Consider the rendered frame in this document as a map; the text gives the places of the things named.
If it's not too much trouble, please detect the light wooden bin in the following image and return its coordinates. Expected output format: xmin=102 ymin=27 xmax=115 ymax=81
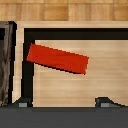
xmin=11 ymin=21 xmax=128 ymax=108

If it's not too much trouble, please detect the red cereal box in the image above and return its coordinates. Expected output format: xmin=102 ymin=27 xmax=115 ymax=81
xmin=26 ymin=43 xmax=90 ymax=76

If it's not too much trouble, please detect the dark wooden bin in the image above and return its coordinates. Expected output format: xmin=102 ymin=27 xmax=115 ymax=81
xmin=0 ymin=20 xmax=18 ymax=108

